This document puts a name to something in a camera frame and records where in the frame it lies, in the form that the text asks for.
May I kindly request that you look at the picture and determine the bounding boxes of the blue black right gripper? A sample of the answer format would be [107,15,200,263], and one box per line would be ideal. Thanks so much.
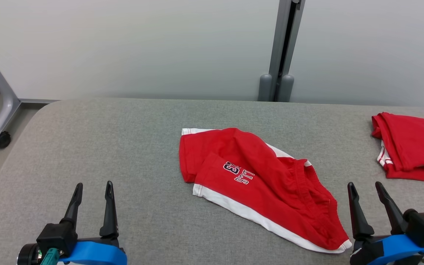
[347,181,424,265]

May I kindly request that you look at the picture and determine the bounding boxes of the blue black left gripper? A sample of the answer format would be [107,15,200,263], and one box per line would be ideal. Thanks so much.
[59,181,128,265]

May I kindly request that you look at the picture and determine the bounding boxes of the red white t-shirt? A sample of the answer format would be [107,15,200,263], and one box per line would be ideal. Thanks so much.
[371,112,424,183]

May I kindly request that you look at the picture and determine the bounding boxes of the red white printed shorts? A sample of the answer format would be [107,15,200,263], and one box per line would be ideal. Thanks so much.
[179,127,352,254]

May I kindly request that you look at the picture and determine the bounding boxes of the grey wheeled stand leg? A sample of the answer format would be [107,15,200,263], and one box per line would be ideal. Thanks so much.
[0,46,58,149]

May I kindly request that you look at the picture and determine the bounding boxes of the green-plug left camera cable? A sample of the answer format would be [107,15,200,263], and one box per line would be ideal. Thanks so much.
[40,247,60,265]

